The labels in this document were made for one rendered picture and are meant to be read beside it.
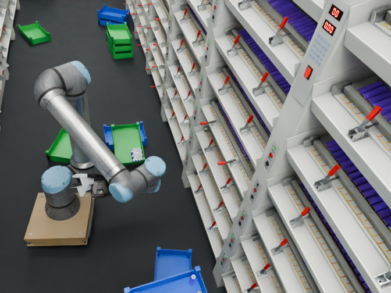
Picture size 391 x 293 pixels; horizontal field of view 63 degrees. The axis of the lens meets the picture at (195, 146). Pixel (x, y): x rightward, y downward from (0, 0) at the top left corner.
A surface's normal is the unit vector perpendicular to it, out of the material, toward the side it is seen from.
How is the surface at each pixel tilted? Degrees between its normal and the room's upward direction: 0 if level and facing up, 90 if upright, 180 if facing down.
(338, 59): 90
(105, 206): 0
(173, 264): 0
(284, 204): 21
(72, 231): 3
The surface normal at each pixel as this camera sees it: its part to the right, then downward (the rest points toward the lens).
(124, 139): 0.24, -0.39
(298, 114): -0.95, 0.11
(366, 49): -0.94, 0.35
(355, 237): -0.21, -0.61
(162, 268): 0.15, -0.70
